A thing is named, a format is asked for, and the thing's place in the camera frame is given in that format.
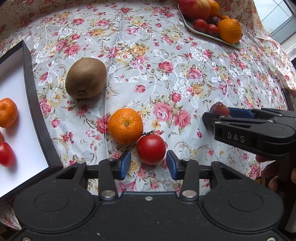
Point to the plate cherry tomato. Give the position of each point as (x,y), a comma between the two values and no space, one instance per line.
(200,25)
(212,30)

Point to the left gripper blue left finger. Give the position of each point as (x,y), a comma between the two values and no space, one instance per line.
(110,170)

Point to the plate dark plum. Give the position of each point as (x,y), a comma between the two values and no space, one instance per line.
(213,20)

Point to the small mandarin on plate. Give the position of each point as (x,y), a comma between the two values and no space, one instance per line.
(223,17)

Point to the floral tablecloth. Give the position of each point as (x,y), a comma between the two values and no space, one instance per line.
(155,66)

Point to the red tomato front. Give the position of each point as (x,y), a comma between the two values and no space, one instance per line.
(151,148)

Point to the red tomato lone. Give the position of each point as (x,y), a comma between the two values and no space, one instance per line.
(7,156)

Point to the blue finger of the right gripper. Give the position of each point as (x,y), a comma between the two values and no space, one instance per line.
(241,113)

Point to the grey window frame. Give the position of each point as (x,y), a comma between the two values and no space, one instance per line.
(287,28)

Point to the mandarin with stem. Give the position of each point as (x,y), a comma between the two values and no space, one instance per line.
(125,126)

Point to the red apple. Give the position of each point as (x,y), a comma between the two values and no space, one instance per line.
(195,9)

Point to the brown kiwi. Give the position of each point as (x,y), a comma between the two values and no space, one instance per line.
(86,78)

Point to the purple plum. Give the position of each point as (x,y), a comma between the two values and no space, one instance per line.
(219,108)

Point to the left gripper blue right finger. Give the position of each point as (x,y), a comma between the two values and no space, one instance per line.
(186,170)

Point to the black white cardboard box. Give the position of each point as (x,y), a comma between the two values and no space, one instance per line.
(36,156)

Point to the bumpy orange with stem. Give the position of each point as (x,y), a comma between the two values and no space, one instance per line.
(229,30)

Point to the plate cherry tomato right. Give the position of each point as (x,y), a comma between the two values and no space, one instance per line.
(212,30)

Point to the round orange on plate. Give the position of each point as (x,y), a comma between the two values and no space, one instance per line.
(214,8)

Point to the plate cherry tomato left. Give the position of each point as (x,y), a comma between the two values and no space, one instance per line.
(200,25)

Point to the person right hand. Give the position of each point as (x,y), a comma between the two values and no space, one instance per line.
(281,172)

